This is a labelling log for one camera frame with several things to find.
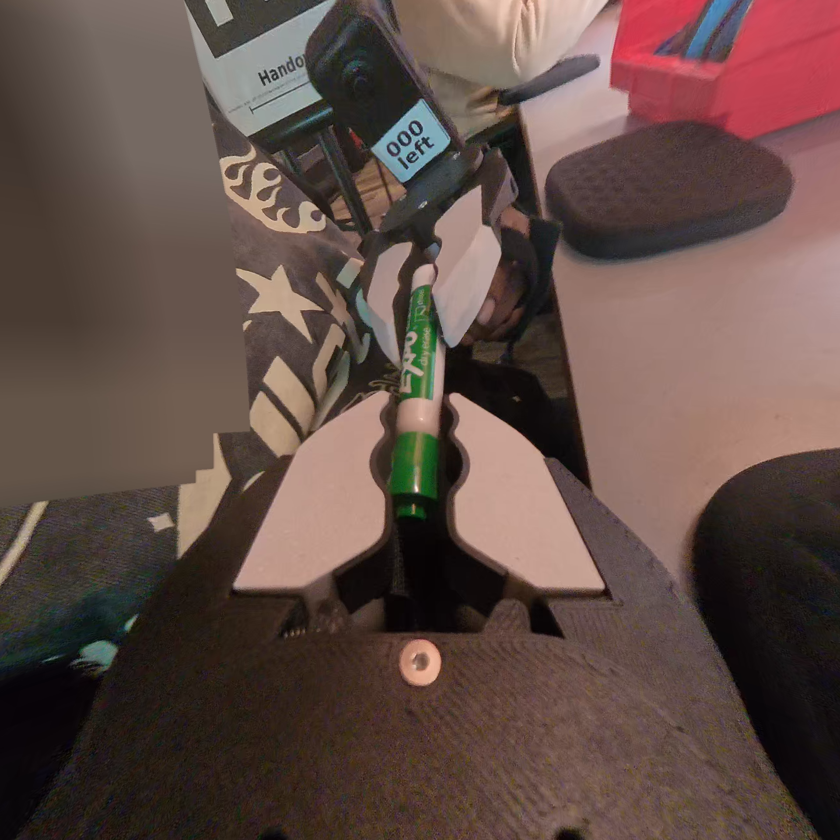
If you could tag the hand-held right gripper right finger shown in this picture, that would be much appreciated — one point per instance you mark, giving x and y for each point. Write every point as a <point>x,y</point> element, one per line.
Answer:
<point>525,519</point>

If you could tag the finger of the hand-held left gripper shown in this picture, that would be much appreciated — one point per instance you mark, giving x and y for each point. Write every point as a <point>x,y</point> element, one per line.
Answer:
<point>383,302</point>
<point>466,263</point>

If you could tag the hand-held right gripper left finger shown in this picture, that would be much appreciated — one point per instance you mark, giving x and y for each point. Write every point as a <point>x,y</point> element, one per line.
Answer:
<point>315,512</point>

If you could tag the green white marker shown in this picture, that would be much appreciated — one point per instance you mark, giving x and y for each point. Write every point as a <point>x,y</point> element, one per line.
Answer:
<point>418,394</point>

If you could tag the red plastic bin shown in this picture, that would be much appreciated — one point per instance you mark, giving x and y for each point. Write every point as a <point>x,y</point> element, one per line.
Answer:
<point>735,66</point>

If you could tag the person's left hand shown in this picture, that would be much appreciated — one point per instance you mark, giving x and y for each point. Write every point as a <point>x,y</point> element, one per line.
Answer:
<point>519,289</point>

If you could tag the printed marker sign board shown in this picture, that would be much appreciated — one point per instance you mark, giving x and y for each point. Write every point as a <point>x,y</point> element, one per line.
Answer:
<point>263,66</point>

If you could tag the black office chair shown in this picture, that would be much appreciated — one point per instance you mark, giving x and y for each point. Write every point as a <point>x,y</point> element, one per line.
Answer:
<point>545,82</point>

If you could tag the black dimpled pad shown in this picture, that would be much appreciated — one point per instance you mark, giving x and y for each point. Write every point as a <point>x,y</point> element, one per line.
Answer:
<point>670,190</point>
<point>775,630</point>

